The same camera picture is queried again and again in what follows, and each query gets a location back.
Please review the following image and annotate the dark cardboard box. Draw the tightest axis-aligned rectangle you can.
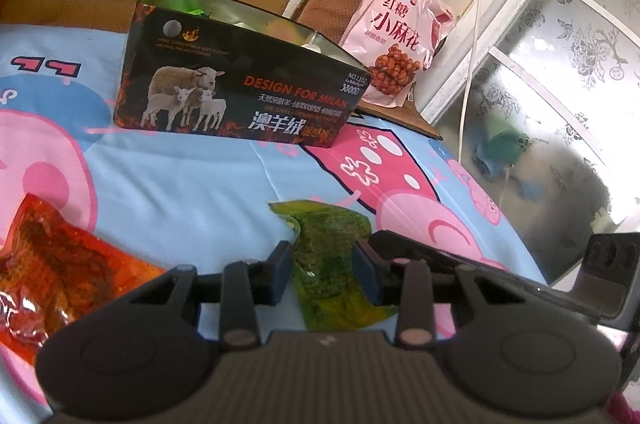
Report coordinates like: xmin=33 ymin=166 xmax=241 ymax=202
xmin=112 ymin=0 xmax=372 ymax=149

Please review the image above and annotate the cartoon pig printed bedsheet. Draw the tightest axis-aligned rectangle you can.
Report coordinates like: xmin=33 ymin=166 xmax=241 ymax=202
xmin=0 ymin=21 xmax=551 ymax=424

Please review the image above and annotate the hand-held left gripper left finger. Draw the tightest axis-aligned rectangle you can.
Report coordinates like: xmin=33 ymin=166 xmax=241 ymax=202
xmin=127 ymin=240 xmax=295 ymax=350

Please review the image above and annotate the green object behind glass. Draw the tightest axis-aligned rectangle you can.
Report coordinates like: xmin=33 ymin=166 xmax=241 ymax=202
xmin=477 ymin=111 xmax=531 ymax=172

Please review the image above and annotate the olive green snack packet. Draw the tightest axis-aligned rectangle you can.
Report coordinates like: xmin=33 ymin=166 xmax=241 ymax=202
xmin=267 ymin=199 xmax=401 ymax=332

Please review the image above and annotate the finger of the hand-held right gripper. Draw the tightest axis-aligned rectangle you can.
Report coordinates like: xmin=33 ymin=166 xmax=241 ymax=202
xmin=370 ymin=230 xmax=601 ymax=315

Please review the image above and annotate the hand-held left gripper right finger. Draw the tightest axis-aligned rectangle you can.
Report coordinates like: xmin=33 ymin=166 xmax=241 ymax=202
xmin=352 ymin=240 xmax=541 ymax=348

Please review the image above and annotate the pink snack bag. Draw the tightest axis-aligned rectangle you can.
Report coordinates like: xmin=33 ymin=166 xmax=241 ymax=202
xmin=339 ymin=0 xmax=456 ymax=107

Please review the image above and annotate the frosted glass window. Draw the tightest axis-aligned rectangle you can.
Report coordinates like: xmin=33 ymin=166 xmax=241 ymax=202
xmin=415 ymin=0 xmax=640 ymax=285

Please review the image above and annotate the red snack packet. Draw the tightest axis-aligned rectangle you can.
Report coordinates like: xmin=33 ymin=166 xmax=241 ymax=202
xmin=0 ymin=194 xmax=168 ymax=350

